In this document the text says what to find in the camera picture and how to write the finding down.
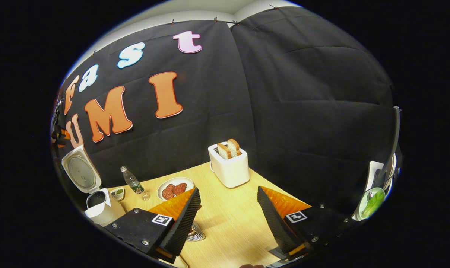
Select black backdrop cloth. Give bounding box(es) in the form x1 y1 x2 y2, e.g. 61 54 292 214
51 6 397 220

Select white round plate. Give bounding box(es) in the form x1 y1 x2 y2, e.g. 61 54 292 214
157 176 195 202

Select clear plastic bottle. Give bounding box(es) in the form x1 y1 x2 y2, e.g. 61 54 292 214
120 166 151 202

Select white tray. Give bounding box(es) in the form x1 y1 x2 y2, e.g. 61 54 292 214
353 160 397 222

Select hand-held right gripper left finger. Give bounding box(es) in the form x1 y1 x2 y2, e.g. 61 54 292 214
103 187 202 265

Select white rice cooker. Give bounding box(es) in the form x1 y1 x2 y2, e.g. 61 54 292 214
61 144 126 227

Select green vegetable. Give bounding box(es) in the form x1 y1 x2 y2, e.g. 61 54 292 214
360 188 386 218

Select white toaster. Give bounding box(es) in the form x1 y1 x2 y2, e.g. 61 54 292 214
207 141 251 189

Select toasted bread slice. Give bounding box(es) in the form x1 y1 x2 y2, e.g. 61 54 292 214
217 143 232 160
227 138 242 157

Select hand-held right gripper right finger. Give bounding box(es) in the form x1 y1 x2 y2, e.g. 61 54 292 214
257 186 360 262

